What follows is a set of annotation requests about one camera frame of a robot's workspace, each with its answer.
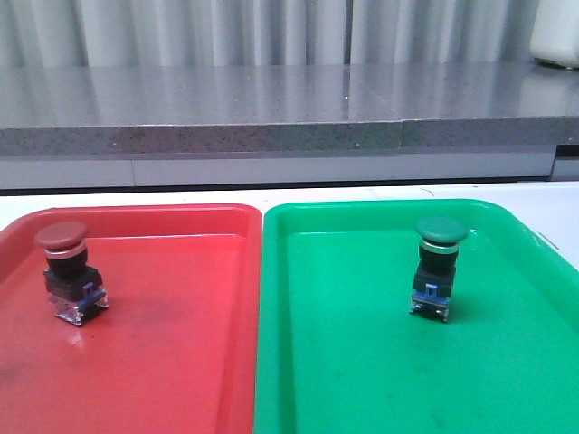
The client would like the green mushroom push button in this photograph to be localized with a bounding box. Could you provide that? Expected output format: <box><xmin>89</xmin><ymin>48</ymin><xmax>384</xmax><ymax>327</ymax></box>
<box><xmin>409</xmin><ymin>216</ymin><xmax>469</xmax><ymax>323</ymax></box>

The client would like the red mushroom push button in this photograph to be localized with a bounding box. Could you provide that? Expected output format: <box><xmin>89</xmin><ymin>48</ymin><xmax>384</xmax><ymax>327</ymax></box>
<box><xmin>34</xmin><ymin>221</ymin><xmax>109</xmax><ymax>326</ymax></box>

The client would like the green plastic tray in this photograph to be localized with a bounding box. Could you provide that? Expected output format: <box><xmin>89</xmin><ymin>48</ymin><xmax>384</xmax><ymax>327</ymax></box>
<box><xmin>254</xmin><ymin>199</ymin><xmax>578</xmax><ymax>433</ymax></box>

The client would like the red plastic tray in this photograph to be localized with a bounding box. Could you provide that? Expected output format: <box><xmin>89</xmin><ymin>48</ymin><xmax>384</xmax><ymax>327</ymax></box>
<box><xmin>1</xmin><ymin>204</ymin><xmax>261</xmax><ymax>433</ymax></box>

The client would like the grey stone platform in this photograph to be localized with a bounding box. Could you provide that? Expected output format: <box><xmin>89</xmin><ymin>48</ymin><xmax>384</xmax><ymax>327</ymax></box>
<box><xmin>1</xmin><ymin>62</ymin><xmax>578</xmax><ymax>191</ymax></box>

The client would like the white container in background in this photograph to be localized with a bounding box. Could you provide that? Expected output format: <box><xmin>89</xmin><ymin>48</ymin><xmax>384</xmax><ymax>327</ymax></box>
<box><xmin>529</xmin><ymin>0</ymin><xmax>578</xmax><ymax>69</ymax></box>

